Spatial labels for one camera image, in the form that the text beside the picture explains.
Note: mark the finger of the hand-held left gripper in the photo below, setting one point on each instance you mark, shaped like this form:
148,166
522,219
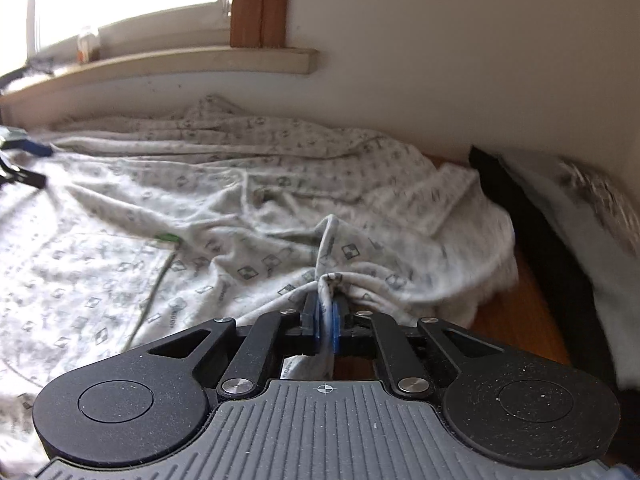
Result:
35,150
30,180

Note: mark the clear jar with orange label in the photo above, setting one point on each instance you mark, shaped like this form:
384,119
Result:
89,45

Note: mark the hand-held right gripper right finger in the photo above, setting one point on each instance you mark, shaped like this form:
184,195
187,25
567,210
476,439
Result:
337,330

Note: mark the beige window sill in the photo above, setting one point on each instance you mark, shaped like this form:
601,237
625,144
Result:
175,67

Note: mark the wooden window trim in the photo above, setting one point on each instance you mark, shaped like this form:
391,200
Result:
260,5

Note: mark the white diamond-patterned pajama garment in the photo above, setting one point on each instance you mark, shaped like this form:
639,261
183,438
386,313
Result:
200,185

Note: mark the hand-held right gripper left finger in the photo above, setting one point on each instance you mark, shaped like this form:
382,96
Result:
312,330

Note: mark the grey printed garment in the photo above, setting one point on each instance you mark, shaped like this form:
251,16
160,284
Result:
615,285

